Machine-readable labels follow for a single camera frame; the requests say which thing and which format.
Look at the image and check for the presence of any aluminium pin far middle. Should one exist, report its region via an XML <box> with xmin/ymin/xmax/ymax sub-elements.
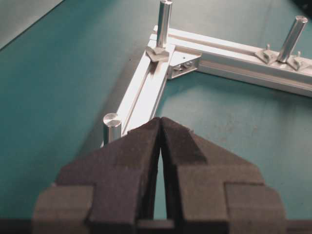
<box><xmin>277</xmin><ymin>16</ymin><xmax>308</xmax><ymax>63</ymax></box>

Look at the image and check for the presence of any square aluminium extrusion frame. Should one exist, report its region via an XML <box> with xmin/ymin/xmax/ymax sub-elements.
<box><xmin>117</xmin><ymin>29</ymin><xmax>312</xmax><ymax>135</ymax></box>

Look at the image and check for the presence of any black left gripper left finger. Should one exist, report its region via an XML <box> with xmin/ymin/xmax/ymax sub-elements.
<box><xmin>33</xmin><ymin>117</ymin><xmax>160</xmax><ymax>226</ymax></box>

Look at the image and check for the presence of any aluminium pin left middle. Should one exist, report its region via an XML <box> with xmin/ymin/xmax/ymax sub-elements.
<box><xmin>102</xmin><ymin>113</ymin><xmax>122</xmax><ymax>145</ymax></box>

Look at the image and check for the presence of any aluminium pin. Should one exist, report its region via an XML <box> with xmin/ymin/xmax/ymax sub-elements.
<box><xmin>277</xmin><ymin>16</ymin><xmax>308</xmax><ymax>63</ymax></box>
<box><xmin>102</xmin><ymin>113</ymin><xmax>122</xmax><ymax>145</ymax></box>

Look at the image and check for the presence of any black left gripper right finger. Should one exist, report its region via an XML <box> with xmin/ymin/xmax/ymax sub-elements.
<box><xmin>160</xmin><ymin>117</ymin><xmax>286</xmax><ymax>228</ymax></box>

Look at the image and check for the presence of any aluminium pin far-left corner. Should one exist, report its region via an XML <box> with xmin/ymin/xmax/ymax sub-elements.
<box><xmin>156</xmin><ymin>0</ymin><xmax>173</xmax><ymax>49</ymax></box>

